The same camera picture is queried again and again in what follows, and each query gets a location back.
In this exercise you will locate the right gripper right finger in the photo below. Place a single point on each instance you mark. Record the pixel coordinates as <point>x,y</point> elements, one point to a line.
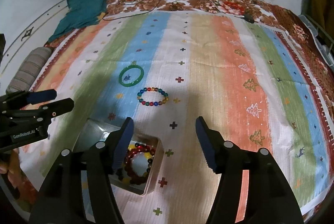
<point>270,198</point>

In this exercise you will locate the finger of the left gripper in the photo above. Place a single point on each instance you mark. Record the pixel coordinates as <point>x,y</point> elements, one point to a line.
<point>52,107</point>
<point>20,99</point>

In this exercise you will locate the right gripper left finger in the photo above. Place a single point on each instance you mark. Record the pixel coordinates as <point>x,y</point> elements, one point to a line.
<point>60,198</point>

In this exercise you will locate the green jade bangle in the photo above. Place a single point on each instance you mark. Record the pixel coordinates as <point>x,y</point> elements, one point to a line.
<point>131,76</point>

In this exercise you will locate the person's left hand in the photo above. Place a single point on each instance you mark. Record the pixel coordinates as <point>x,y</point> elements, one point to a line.
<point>10,166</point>

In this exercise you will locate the striped grey rolled cloth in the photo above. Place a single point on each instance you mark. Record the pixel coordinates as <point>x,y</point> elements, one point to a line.
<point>29,70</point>

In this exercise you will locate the silver metal tin box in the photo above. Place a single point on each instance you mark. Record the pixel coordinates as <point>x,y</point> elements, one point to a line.
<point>141,165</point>

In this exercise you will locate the teal cloth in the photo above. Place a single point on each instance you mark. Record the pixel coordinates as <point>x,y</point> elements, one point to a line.
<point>81,13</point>

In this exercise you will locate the striped colourful mat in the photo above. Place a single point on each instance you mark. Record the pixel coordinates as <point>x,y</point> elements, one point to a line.
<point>250,82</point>

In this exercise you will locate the clear plastic bin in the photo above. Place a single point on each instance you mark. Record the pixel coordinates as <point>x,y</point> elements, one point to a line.
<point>316,30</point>

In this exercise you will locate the floral brown bedsheet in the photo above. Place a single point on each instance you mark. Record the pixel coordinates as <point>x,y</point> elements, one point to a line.
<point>262,12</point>

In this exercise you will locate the black charger plug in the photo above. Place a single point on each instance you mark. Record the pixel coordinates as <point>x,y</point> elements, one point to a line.
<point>248,18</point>

